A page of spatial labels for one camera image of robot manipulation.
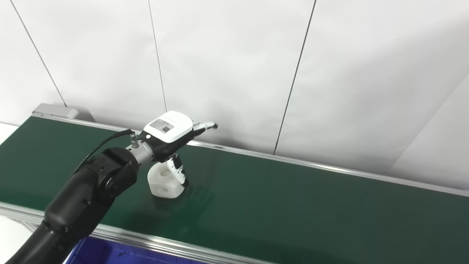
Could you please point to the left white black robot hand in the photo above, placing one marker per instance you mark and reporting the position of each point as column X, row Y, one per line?
column 168, row 126

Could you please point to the white hexagonal plastic part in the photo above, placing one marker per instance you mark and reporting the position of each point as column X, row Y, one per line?
column 161, row 183

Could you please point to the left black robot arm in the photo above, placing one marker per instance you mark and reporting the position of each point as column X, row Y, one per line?
column 91, row 190

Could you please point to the green conveyor belt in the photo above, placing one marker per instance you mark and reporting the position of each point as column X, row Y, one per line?
column 293, row 205
column 154, row 240

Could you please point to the grey conveyor end housing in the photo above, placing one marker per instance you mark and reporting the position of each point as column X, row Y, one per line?
column 55, row 110

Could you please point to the blue bin with white parts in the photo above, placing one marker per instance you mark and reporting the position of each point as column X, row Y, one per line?
column 110, row 255

